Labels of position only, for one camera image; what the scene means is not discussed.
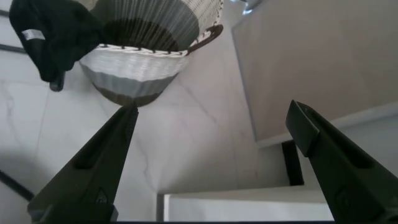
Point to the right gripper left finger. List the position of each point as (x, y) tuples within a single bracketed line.
[(84, 183)]

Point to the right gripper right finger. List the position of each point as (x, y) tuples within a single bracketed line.
[(357, 186)]

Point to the black garment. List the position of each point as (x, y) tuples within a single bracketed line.
[(68, 31)]

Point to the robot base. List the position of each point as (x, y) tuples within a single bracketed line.
[(248, 208)]

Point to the white laundry basket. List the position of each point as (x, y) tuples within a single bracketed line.
[(133, 65)]

